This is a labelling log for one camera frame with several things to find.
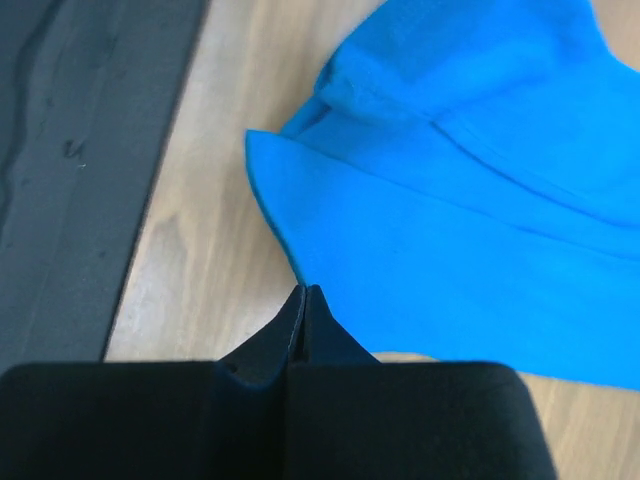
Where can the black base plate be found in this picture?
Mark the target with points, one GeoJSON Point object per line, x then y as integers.
{"type": "Point", "coordinates": [89, 91]}

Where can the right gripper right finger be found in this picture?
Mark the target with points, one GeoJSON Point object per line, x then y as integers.
{"type": "Point", "coordinates": [350, 416]}

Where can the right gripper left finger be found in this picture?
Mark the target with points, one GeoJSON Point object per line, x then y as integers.
{"type": "Point", "coordinates": [219, 419]}

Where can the blue t shirt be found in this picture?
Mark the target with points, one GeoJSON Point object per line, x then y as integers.
{"type": "Point", "coordinates": [463, 183]}

